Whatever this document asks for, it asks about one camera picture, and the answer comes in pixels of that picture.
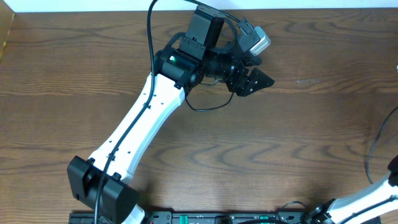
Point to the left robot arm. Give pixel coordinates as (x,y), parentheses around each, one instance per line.
(216,45)

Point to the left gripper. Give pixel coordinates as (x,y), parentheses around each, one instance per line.
(240,78)

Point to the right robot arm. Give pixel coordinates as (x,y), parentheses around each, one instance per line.
(377,199)

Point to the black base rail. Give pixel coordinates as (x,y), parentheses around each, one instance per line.
(213,218)

